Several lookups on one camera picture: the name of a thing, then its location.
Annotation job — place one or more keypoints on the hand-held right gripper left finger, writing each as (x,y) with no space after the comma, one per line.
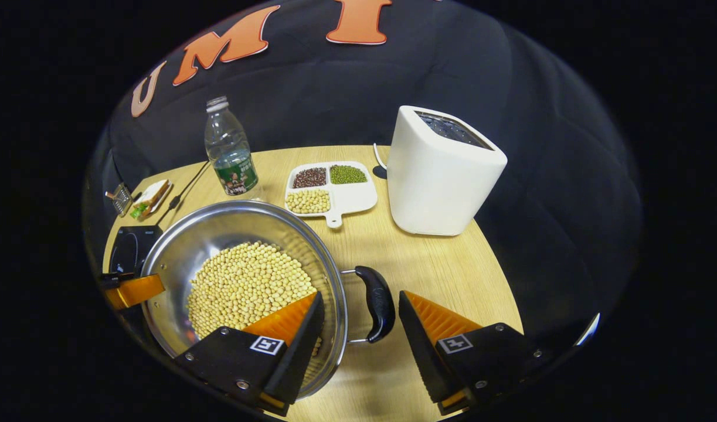
(299,351)

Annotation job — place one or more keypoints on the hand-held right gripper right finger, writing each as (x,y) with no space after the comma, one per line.
(420,351)

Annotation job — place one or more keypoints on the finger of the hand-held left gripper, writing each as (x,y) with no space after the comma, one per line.
(138,290)

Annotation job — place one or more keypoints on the black induction cooktop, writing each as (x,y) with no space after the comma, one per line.
(126,249)

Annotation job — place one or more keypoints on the pile of soybeans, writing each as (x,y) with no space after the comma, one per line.
(241,287)

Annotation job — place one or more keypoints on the sandwich with lettuce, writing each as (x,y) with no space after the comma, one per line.
(152,199)

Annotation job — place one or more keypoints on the small soybeans portion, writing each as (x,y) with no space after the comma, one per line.
(307,201)

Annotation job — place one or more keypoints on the white divided plate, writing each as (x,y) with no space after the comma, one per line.
(349,199)

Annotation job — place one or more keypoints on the clear plastic water bottle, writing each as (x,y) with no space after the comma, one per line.
(232,158)

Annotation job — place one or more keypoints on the white toaster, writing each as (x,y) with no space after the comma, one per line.
(434,181)

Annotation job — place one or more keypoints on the red beans portion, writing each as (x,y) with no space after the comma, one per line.
(309,177)

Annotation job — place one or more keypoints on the green mung beans portion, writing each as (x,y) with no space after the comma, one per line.
(347,174)

